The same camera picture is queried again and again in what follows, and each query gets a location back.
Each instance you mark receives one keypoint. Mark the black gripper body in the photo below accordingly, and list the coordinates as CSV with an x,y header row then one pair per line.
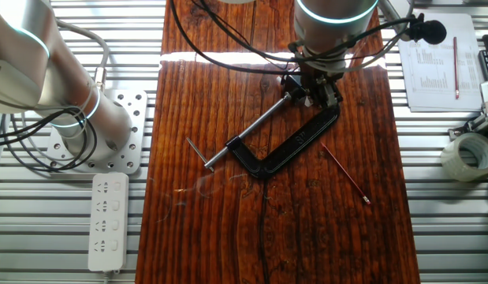
x,y
316,84

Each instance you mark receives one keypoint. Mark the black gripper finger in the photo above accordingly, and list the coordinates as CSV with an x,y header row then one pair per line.
x,y
332,95
317,103

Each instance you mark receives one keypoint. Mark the red pencil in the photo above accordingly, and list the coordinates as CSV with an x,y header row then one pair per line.
x,y
346,173

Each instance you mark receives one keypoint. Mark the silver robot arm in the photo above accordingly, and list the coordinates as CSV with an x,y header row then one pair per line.
x,y
30,59

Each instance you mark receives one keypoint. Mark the black C-clamp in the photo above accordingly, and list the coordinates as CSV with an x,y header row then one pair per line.
x,y
291,148

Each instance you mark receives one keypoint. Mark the printed paper sheet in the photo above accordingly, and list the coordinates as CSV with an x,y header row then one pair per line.
x,y
429,79

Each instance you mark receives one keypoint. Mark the red pen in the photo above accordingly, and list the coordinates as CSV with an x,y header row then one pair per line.
x,y
456,67

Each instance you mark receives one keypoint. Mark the clear tape roll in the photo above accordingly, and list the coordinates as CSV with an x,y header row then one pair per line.
x,y
450,159

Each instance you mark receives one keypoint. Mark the brown wooden board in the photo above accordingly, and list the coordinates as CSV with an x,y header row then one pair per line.
x,y
228,236

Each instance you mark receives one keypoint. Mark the white power strip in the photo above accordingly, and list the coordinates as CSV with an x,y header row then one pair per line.
x,y
108,221

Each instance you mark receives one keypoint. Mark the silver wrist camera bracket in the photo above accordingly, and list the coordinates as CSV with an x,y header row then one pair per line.
x,y
393,17

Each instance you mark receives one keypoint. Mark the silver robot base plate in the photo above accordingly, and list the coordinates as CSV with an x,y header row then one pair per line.
x,y
135,106

